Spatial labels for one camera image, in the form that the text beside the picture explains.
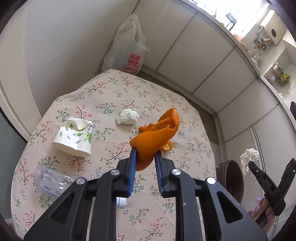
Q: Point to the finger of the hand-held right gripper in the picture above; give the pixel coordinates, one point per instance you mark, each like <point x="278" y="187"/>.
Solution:
<point x="266" y="185"/>
<point x="288" y="176"/>

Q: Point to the crushed leaf print paper cup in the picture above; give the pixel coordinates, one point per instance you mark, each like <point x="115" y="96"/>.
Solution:
<point x="74" y="141"/>

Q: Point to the person's right hand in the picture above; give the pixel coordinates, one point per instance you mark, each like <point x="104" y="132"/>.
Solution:
<point x="269" y="223"/>

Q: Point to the brown round bin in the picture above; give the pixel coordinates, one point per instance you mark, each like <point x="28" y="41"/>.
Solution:
<point x="231" y="183"/>

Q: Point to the floral tablecloth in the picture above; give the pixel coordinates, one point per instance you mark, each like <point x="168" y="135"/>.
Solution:
<point x="104" y="92"/>

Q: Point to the white cabinet door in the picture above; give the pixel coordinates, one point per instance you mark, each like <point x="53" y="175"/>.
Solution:
<point x="226" y="81"/>
<point x="196" y="53"/>
<point x="166" y="23"/>
<point x="245" y="113"/>

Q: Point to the white sliding door frame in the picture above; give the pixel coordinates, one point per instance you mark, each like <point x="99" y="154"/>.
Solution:
<point x="16" y="109"/>

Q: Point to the clear plastic bottle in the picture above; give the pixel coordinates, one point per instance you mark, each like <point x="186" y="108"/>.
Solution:
<point x="50" y="180"/>

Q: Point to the large orange peel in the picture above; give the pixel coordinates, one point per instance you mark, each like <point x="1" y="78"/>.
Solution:
<point x="157" y="136"/>

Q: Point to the white kitchen countertop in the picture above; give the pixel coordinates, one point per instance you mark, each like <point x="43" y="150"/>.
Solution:
<point x="279" y="98"/>

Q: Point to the kitchen window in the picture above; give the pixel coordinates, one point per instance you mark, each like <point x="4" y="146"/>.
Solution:
<point x="242" y="9"/>

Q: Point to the water heater pipes and valves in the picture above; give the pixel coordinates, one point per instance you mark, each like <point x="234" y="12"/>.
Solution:
<point x="261" y="42"/>

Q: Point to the white cabinet drawer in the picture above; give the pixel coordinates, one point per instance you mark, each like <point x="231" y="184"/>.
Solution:
<point x="275" y="134"/>
<point x="239" y="143"/>

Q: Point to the black wok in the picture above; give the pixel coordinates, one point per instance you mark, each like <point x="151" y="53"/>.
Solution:
<point x="293" y="106"/>

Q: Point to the red bottle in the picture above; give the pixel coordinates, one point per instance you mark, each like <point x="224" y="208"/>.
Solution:
<point x="239" y="36"/>

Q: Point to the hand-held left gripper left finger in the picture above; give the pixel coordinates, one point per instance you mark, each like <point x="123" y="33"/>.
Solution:
<point x="131" y="172"/>

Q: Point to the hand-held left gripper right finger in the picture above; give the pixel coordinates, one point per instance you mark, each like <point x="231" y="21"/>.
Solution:
<point x="160" y="175"/>

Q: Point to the wall rack with packets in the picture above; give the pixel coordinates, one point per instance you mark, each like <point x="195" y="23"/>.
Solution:
<point x="282" y="75"/>

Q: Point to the white tissue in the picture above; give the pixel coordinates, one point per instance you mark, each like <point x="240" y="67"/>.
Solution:
<point x="127" y="117"/>
<point x="248" y="155"/>

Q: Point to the small orange peel piece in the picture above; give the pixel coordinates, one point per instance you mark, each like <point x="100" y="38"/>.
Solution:
<point x="167" y="147"/>

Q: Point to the white water heater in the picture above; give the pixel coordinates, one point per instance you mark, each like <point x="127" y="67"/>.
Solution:
<point x="272" y="31"/>

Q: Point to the white plastic shopping bag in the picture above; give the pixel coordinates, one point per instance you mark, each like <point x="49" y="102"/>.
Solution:
<point x="120" y="46"/>

